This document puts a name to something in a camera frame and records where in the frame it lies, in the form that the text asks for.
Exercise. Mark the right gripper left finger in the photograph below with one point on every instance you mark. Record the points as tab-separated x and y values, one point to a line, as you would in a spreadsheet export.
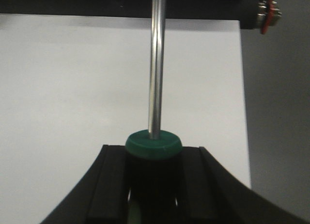
100	197

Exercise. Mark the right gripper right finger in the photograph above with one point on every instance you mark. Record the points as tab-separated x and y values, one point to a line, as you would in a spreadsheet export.
210	194

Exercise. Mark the green black screwdriver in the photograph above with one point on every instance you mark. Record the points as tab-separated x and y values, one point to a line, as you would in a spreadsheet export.
153	155

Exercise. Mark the red conveyor end bracket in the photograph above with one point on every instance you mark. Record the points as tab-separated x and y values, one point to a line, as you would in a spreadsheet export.
268	15

